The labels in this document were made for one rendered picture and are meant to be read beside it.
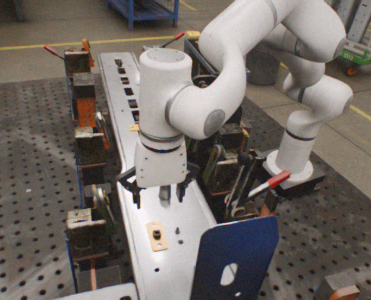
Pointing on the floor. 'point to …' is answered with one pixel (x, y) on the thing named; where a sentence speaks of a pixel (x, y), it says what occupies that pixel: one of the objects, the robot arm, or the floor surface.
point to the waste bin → (261, 66)
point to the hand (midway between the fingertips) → (159, 198)
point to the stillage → (145, 10)
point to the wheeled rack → (364, 50)
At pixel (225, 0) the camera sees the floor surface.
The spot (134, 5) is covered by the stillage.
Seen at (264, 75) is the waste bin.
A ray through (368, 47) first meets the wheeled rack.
